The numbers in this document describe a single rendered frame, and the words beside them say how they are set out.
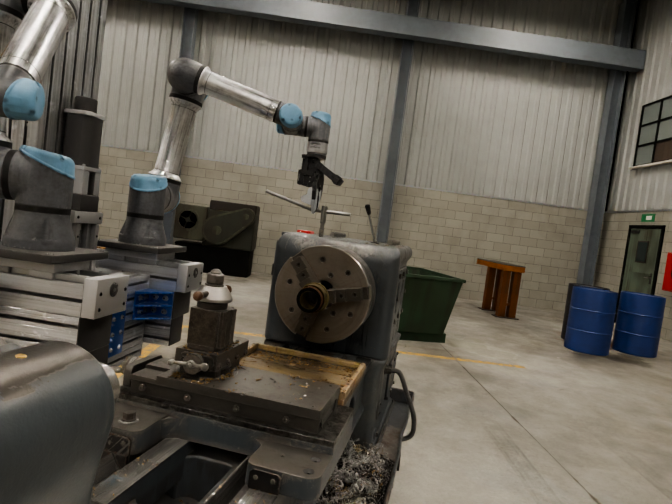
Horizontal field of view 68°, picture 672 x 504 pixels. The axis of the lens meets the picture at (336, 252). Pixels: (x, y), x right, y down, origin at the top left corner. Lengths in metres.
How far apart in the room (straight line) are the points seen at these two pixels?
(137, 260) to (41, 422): 1.27
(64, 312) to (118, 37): 11.97
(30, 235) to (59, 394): 0.81
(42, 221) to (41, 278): 0.13
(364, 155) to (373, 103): 1.19
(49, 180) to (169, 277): 0.54
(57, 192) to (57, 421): 0.86
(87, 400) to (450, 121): 11.82
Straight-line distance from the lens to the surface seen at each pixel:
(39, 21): 1.28
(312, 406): 0.96
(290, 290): 1.62
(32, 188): 1.32
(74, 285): 1.26
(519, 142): 12.56
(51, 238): 1.32
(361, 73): 12.10
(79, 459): 0.57
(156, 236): 1.74
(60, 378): 0.55
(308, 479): 0.87
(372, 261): 1.71
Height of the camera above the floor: 1.30
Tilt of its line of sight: 3 degrees down
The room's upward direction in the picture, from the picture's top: 7 degrees clockwise
